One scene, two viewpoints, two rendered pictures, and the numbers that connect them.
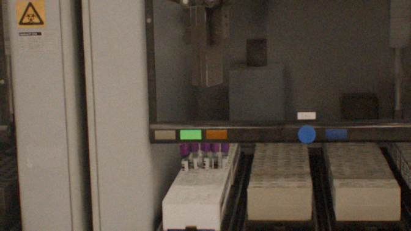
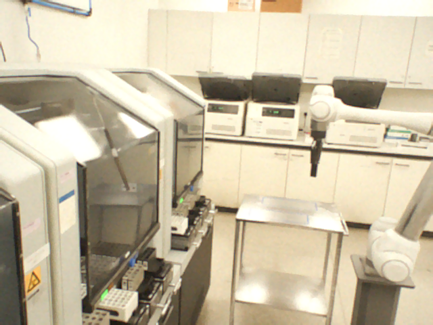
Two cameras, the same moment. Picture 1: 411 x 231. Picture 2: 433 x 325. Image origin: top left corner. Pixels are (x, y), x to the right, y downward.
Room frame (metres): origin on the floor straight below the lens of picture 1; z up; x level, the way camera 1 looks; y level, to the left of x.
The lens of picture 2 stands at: (1.07, 1.91, 1.69)
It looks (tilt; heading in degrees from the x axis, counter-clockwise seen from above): 15 degrees down; 274
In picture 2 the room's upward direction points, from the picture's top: 3 degrees clockwise
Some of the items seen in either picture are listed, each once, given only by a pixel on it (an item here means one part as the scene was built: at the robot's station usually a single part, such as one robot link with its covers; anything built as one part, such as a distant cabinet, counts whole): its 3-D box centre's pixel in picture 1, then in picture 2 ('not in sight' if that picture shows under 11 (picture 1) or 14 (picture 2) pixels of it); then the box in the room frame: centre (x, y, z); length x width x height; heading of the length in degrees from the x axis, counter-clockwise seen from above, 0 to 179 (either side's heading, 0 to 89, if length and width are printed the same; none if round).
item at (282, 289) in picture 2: not in sight; (283, 269); (0.75, -0.38, 0.41); 0.67 x 0.46 x 0.82; 174
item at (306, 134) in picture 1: (306, 134); not in sight; (1.34, -0.17, 0.98); 0.03 x 0.01 x 0.03; 84
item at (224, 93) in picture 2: not in sight; (222, 103); (1.33, -2.58, 1.22); 0.62 x 0.56 x 0.64; 82
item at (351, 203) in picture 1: (367, 203); (191, 203); (1.35, -0.28, 0.85); 0.12 x 0.02 x 0.06; 83
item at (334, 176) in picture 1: (362, 190); not in sight; (1.44, -0.29, 0.85); 0.12 x 0.02 x 0.06; 84
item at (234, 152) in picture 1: (215, 161); not in sight; (1.80, -0.02, 0.83); 0.30 x 0.10 x 0.06; 174
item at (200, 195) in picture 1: (200, 197); (158, 223); (1.48, 0.01, 0.83); 0.30 x 0.10 x 0.06; 174
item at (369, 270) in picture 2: not in sight; (380, 262); (0.32, 0.02, 0.73); 0.22 x 0.18 x 0.06; 84
